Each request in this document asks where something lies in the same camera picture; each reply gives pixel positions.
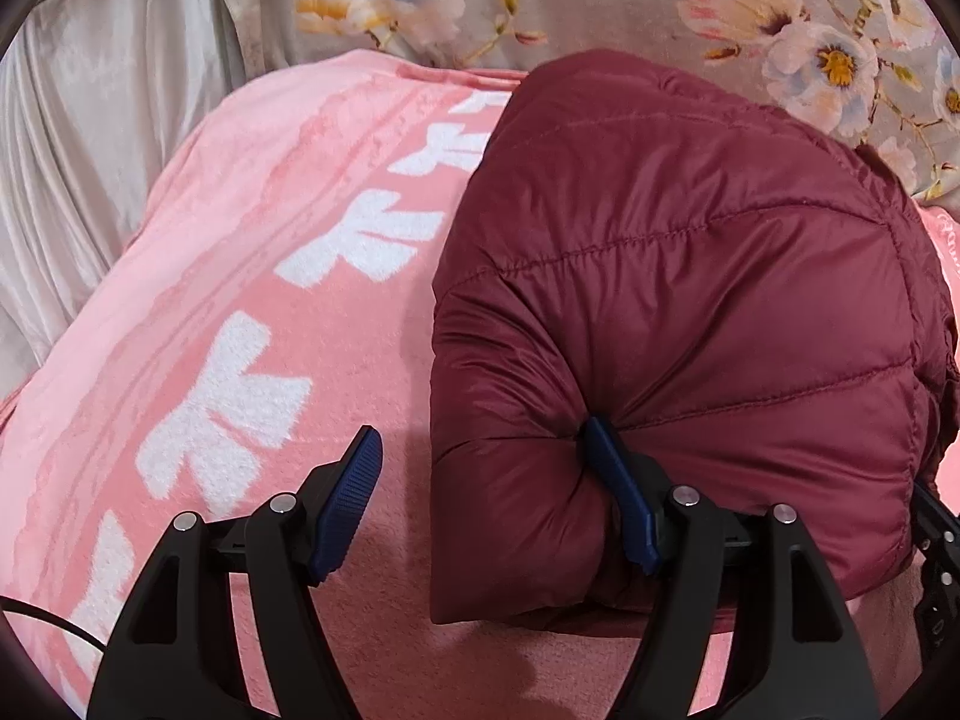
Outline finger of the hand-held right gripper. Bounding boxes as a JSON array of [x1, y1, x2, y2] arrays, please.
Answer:
[[910, 478, 960, 665]]

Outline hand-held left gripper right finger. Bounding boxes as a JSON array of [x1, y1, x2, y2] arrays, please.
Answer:
[[583, 415, 881, 720]]

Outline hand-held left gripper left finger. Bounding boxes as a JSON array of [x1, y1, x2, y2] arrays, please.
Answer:
[[88, 425, 385, 720]]

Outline maroon quilted puffer jacket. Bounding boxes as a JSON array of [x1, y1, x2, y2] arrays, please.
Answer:
[[429, 49, 960, 627]]

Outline pink blanket with white print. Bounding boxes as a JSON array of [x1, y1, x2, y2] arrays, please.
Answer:
[[0, 49, 960, 720]]

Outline silver satin cloth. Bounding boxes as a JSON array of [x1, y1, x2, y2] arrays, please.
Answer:
[[0, 0, 242, 400]]

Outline grey floral bed sheet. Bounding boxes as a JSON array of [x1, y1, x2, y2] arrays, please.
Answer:
[[206, 0, 960, 205]]

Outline black cable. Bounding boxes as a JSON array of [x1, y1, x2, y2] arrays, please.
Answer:
[[0, 595, 107, 652]]

